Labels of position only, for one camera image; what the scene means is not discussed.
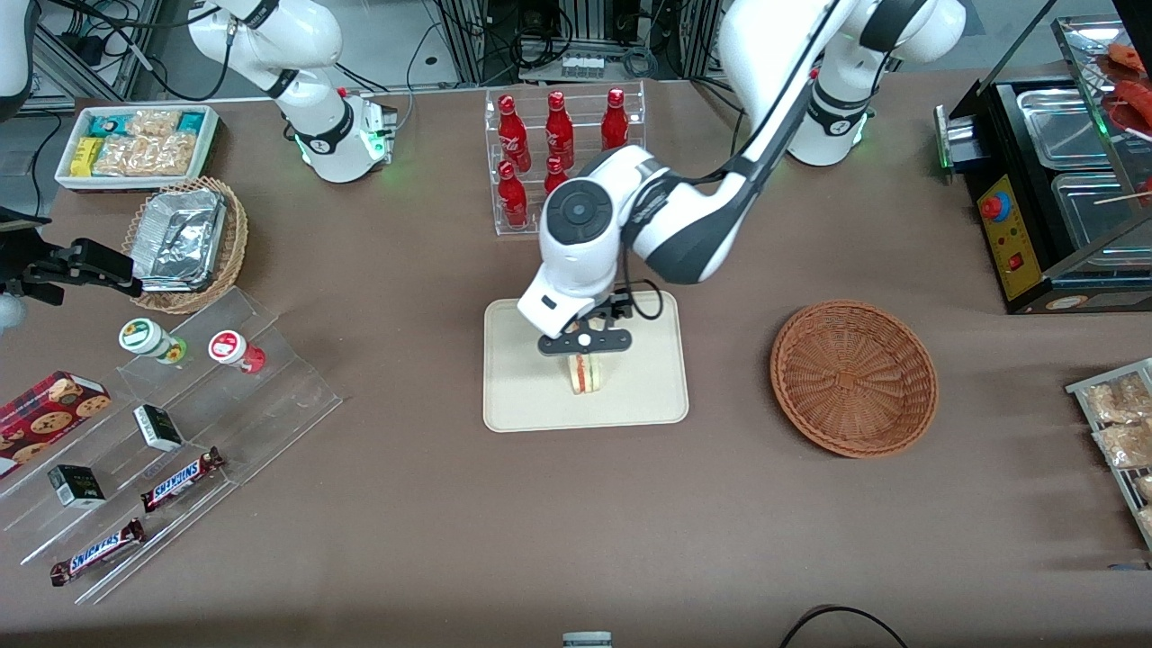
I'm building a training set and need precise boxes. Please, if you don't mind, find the white wire rack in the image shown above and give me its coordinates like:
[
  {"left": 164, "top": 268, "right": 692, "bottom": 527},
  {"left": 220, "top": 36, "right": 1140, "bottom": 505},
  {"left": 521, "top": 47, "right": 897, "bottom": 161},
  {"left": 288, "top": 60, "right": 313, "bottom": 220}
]
[{"left": 1066, "top": 358, "right": 1152, "bottom": 550}]

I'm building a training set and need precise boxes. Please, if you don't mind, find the white rectangular snack bin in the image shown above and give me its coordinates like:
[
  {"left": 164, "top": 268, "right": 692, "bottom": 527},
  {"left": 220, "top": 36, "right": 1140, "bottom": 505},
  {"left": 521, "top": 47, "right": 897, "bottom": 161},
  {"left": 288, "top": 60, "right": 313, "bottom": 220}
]
[{"left": 56, "top": 105, "right": 220, "bottom": 193}]

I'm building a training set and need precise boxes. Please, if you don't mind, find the light wicker basket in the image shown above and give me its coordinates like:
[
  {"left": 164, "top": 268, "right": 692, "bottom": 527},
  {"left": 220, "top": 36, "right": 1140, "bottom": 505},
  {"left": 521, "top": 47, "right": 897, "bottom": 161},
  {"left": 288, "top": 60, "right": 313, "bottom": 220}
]
[{"left": 121, "top": 175, "right": 248, "bottom": 314}]

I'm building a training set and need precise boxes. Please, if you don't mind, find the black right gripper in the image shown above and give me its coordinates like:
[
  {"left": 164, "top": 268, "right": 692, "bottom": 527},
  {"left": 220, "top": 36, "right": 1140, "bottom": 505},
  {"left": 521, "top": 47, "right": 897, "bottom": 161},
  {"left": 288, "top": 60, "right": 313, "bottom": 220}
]
[{"left": 0, "top": 238, "right": 143, "bottom": 307}]

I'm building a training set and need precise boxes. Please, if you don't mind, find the clear cracker packet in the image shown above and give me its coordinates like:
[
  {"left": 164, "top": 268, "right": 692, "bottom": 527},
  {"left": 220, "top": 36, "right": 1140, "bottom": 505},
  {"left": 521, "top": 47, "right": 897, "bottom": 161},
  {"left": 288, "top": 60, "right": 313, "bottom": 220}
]
[
  {"left": 94, "top": 135, "right": 163, "bottom": 176},
  {"left": 126, "top": 110, "right": 181, "bottom": 138},
  {"left": 157, "top": 133, "right": 199, "bottom": 176}
]

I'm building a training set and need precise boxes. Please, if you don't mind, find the brown round wicker basket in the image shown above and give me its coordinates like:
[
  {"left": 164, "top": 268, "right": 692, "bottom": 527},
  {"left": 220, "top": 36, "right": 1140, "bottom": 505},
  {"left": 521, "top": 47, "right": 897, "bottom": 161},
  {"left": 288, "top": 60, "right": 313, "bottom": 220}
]
[{"left": 770, "top": 300, "right": 939, "bottom": 458}]

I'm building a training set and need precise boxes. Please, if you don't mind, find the steel food pan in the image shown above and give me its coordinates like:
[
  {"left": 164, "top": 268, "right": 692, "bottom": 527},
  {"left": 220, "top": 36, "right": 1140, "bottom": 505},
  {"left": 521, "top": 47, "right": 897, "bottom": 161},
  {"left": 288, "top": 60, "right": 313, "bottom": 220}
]
[
  {"left": 1051, "top": 171, "right": 1152, "bottom": 262},
  {"left": 1017, "top": 88, "right": 1121, "bottom": 172}
]

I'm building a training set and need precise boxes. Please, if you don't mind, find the red tartan cookie box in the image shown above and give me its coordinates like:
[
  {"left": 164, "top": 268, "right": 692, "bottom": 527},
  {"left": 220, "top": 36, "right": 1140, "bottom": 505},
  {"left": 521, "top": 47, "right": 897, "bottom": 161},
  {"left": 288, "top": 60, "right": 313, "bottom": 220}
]
[{"left": 0, "top": 371, "right": 112, "bottom": 478}]

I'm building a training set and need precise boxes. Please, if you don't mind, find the clear acrylic stepped shelf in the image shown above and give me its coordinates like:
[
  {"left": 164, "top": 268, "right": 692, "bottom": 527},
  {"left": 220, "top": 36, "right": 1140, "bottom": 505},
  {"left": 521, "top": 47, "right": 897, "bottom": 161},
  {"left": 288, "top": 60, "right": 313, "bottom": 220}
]
[{"left": 0, "top": 286, "right": 343, "bottom": 604}]

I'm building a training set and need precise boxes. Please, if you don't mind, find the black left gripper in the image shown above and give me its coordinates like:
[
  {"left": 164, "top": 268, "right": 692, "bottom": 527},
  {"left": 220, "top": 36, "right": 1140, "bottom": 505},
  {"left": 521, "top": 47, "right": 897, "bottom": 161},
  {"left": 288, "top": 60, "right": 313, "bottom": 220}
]
[{"left": 538, "top": 301, "right": 634, "bottom": 368}]

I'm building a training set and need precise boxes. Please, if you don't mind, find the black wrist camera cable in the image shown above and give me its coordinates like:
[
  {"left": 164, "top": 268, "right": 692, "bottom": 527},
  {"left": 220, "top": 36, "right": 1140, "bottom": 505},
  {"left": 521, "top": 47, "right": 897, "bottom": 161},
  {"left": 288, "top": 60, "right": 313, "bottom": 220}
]
[{"left": 612, "top": 283, "right": 665, "bottom": 322}]

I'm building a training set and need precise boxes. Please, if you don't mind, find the triangle sandwich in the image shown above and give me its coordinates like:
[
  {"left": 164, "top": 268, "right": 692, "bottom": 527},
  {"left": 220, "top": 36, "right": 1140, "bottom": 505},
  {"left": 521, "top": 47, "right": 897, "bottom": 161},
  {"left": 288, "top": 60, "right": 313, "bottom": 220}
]
[{"left": 567, "top": 354, "right": 606, "bottom": 395}]

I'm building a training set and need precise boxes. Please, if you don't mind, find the small black carton box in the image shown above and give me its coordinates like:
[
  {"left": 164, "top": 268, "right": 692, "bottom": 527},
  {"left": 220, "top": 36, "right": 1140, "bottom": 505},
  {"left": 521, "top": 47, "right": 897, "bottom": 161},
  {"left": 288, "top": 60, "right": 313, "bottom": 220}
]
[
  {"left": 133, "top": 404, "right": 185, "bottom": 453},
  {"left": 48, "top": 464, "right": 106, "bottom": 509}
]

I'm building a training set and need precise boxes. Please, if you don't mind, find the green lid yogurt cup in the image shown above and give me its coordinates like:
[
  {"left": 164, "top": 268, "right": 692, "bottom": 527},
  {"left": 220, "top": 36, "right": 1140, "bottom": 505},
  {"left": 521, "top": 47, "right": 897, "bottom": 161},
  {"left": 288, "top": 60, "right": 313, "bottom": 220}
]
[{"left": 119, "top": 319, "right": 187, "bottom": 365}]

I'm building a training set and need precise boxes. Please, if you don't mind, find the black food warmer appliance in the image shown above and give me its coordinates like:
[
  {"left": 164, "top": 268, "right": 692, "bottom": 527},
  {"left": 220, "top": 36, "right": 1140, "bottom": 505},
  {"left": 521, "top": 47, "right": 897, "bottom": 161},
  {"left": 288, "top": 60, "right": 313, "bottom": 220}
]
[{"left": 934, "top": 0, "right": 1152, "bottom": 316}]

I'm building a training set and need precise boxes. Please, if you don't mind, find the Snickers chocolate bar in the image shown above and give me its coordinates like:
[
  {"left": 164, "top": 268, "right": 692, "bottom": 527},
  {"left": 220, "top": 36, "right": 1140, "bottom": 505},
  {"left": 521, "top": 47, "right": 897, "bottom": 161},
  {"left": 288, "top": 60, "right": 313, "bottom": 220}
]
[
  {"left": 49, "top": 518, "right": 146, "bottom": 587},
  {"left": 140, "top": 447, "right": 225, "bottom": 514}
]

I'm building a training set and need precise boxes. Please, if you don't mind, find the aluminium frame rack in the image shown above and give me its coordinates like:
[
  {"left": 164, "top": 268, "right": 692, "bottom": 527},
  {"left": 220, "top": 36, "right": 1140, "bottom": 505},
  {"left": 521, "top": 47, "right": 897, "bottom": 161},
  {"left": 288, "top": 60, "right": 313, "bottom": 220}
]
[{"left": 436, "top": 0, "right": 721, "bottom": 86}]

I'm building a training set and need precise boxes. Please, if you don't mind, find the red lid yogurt cup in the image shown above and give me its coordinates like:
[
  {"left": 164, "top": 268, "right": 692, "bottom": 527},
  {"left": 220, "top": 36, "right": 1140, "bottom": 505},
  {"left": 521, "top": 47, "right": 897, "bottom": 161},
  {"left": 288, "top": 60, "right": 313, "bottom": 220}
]
[{"left": 208, "top": 330, "right": 266, "bottom": 374}]

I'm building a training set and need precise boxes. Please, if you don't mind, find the cream plastic serving tray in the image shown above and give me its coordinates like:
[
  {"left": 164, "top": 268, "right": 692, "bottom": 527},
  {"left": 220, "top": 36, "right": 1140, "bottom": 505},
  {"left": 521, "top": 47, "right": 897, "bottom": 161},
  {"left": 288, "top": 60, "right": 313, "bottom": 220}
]
[{"left": 483, "top": 290, "right": 689, "bottom": 433}]

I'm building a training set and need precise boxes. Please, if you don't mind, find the silver foil container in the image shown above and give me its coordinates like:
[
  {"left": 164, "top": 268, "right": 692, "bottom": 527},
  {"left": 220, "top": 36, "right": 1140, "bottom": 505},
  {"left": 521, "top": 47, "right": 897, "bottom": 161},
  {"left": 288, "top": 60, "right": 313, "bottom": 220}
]
[{"left": 133, "top": 187, "right": 226, "bottom": 291}]

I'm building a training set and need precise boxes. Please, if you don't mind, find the black floor cable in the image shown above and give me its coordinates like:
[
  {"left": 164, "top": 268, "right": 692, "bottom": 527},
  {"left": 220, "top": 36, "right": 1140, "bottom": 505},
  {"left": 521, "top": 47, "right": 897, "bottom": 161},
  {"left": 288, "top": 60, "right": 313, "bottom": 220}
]
[{"left": 778, "top": 605, "right": 910, "bottom": 648}]

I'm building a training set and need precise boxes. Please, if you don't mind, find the clear acrylic bottle rack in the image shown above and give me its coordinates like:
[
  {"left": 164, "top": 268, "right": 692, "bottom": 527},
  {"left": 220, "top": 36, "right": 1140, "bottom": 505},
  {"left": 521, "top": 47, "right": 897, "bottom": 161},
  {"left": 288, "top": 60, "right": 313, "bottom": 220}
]
[{"left": 484, "top": 81, "right": 647, "bottom": 237}]

